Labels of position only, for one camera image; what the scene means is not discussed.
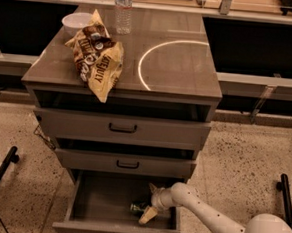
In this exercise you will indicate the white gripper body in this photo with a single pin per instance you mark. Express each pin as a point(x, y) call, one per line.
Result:
point(157, 199)

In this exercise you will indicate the green soda can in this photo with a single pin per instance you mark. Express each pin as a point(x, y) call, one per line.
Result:
point(137, 208)

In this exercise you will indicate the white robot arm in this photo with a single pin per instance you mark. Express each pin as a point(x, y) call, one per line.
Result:
point(180, 195)

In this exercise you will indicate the grey open bottom drawer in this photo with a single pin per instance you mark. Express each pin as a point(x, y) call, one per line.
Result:
point(101, 203)

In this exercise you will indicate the grey drawer cabinet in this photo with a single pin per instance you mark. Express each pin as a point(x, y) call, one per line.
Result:
point(168, 73)

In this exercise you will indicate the grey middle drawer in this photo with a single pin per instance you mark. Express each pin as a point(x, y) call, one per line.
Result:
point(106, 162)

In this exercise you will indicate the grey top drawer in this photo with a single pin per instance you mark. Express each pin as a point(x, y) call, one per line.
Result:
point(154, 132)

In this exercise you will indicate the black right base leg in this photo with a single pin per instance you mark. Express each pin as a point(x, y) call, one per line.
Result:
point(283, 186)

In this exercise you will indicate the yellow brown chip bag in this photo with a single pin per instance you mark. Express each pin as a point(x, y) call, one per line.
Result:
point(97, 57)

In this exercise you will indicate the white bowl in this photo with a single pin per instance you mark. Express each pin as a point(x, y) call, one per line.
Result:
point(74, 22)

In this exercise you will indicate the clear plastic water bottle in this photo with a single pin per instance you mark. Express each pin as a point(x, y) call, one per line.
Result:
point(123, 16)

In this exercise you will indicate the black middle drawer handle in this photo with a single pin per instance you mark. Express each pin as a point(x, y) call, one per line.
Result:
point(127, 165)

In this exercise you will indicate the black drawer handle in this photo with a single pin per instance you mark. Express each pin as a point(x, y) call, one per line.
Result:
point(127, 165)
point(121, 129)

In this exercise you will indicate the black top drawer handle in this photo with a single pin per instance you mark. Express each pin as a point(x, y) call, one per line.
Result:
point(121, 129)

